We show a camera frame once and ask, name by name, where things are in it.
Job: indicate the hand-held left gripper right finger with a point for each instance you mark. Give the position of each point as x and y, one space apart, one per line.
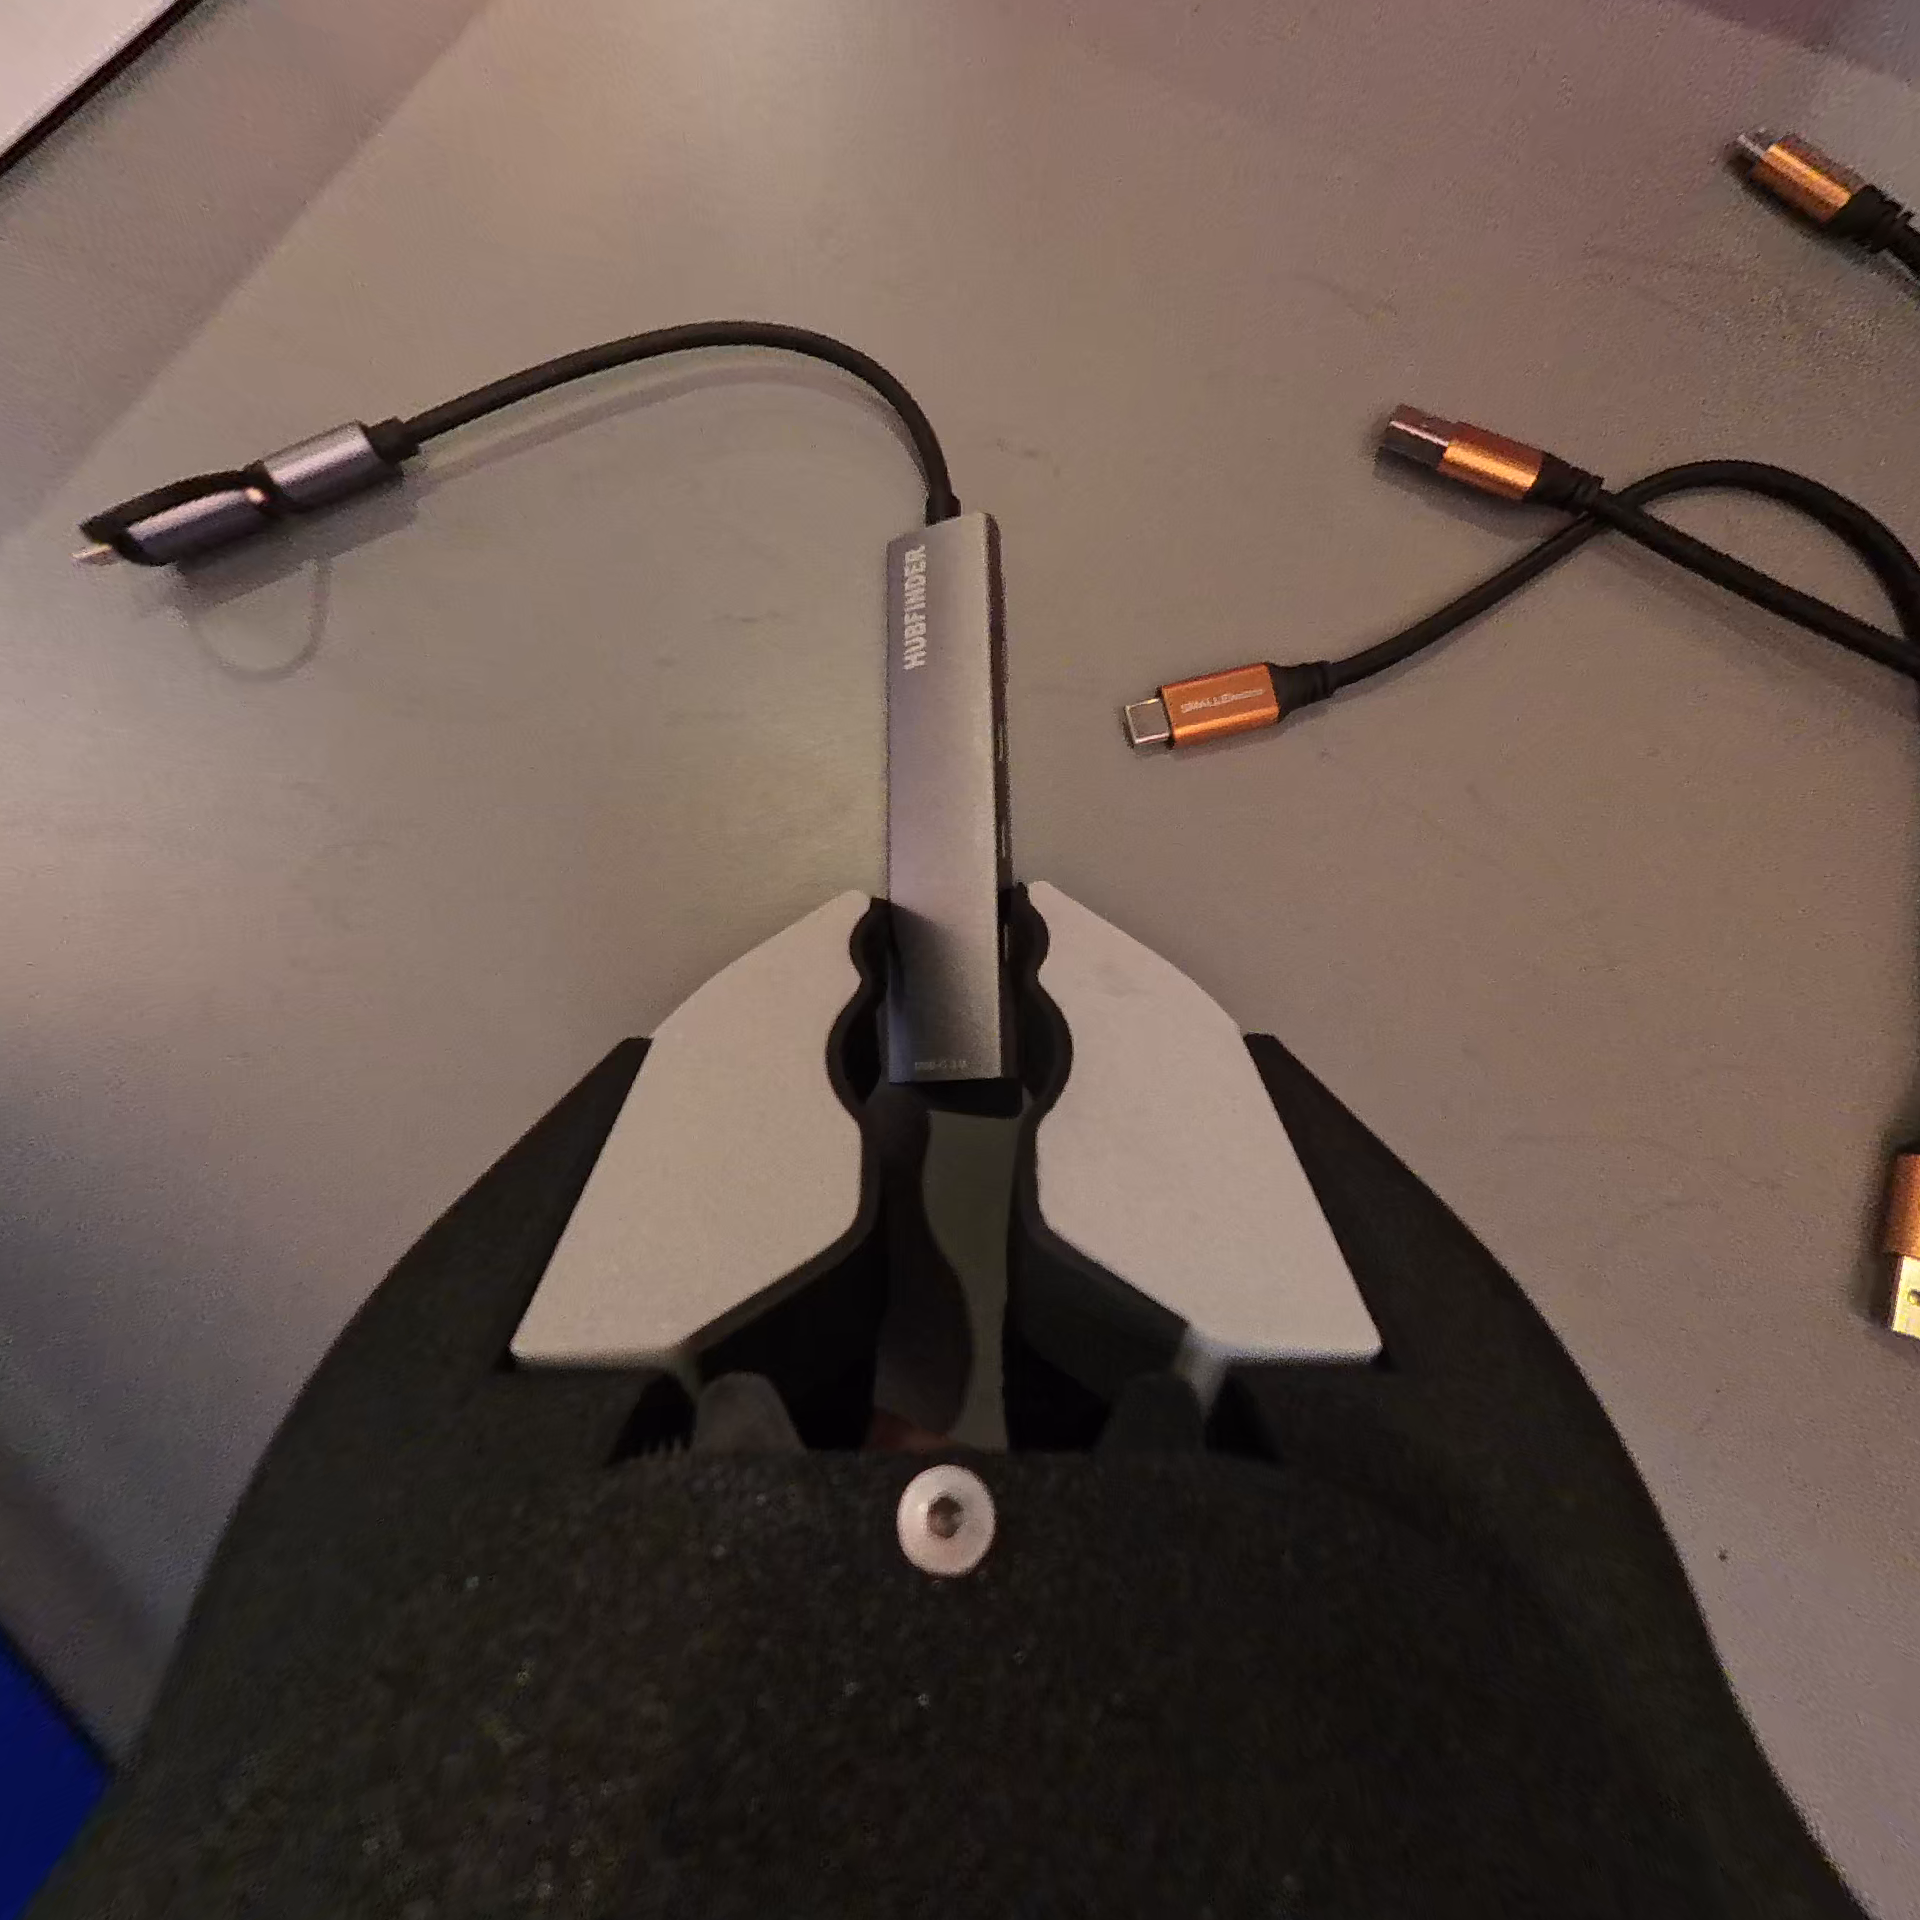
1184 1185

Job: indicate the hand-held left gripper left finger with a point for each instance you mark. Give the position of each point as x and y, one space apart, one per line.
704 1201

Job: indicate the blue plastic bin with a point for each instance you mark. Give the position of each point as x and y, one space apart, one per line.
44 1785

